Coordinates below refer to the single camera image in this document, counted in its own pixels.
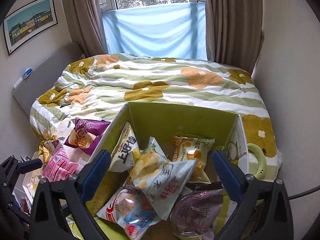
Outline brown yellow ATR bag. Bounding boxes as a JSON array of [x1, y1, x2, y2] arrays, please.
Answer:
[[38, 135, 59, 164]]

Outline pink striped snack bag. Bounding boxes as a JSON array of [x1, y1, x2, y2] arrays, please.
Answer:
[[42, 148, 79, 182]]

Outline purple chip bag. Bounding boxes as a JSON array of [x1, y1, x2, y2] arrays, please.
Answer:
[[64, 118, 111, 155]]

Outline white blue snack bag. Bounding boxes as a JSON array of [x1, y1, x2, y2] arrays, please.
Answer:
[[97, 185, 160, 239]]

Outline grey corn snack bag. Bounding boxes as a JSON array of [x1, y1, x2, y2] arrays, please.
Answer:
[[130, 137, 198, 220]]

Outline mauve red snack bag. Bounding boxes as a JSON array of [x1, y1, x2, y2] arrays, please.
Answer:
[[170, 182, 223, 239]]

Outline white Oishi bag in box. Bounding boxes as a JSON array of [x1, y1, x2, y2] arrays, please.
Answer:
[[108, 122, 140, 172]]

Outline green neck fan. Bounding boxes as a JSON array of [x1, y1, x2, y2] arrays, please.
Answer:
[[247, 143, 266, 180]]

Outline green cardboard box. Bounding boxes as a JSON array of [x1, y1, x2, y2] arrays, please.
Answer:
[[66, 101, 251, 240]]

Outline grey upholstered headboard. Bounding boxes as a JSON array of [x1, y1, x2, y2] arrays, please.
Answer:
[[12, 42, 82, 115]]

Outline floral striped quilt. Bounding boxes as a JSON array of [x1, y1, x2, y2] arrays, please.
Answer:
[[29, 54, 280, 181]]

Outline orange chip bag in box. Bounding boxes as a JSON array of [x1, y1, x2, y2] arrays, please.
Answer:
[[172, 135, 215, 183]]

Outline white blue tube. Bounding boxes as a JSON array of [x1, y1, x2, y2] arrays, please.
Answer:
[[13, 68, 33, 89]]

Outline framed townscape picture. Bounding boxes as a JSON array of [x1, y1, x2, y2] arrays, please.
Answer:
[[3, 0, 58, 55]]

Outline light blue hanging cloth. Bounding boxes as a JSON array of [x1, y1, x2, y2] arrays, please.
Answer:
[[102, 2, 207, 60]]

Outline left beige curtain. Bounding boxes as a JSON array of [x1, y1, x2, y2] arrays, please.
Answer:
[[62, 0, 108, 56]]

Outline beige curtain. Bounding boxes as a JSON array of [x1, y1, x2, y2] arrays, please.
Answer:
[[62, 0, 108, 56], [205, 0, 264, 73]]

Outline right beige curtain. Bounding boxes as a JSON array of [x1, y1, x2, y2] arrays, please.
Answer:
[[205, 0, 264, 73]]

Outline black cable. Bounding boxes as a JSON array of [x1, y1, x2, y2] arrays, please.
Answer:
[[287, 184, 320, 201]]

